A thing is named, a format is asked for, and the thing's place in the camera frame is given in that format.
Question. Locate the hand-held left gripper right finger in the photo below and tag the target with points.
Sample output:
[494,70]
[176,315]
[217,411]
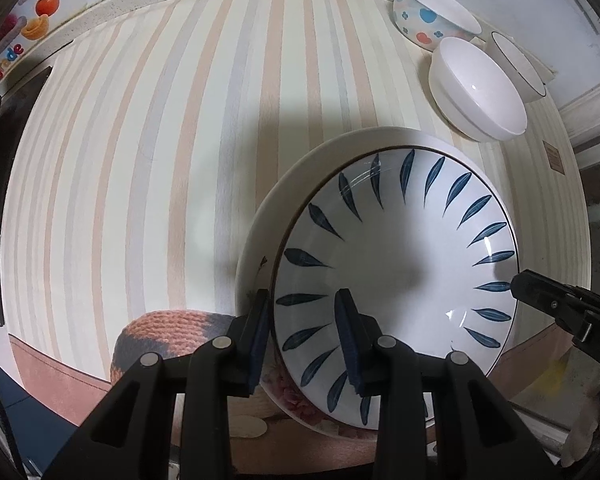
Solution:
[349,332]

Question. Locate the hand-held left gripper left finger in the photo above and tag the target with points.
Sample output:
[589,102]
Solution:
[258,332]

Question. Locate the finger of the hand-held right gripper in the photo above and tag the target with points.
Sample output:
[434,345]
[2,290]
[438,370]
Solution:
[545,292]

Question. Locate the blue leaf pattern plate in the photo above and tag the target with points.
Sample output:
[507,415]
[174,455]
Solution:
[410,270]

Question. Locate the white floral plate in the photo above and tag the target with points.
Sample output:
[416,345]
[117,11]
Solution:
[275,225]

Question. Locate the person's right hand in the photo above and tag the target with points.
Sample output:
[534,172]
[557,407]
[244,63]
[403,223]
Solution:
[587,425]

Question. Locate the orange knitted stool cushion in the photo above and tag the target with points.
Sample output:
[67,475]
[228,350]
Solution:
[165,332]

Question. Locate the beige round disc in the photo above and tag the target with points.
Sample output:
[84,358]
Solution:
[247,428]

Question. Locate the brown label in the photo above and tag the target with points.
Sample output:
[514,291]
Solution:
[555,156]

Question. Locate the striped tablecloth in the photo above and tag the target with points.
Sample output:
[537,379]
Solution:
[155,160]

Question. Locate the white bowl with dark rim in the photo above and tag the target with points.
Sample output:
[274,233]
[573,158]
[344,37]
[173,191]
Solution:
[517,62]

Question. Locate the colourful spotted bowl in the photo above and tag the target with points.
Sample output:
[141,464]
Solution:
[425,15]

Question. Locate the fruit print box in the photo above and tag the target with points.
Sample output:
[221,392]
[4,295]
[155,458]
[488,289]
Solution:
[32,17]

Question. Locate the white door frame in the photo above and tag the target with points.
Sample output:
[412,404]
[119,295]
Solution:
[592,110]

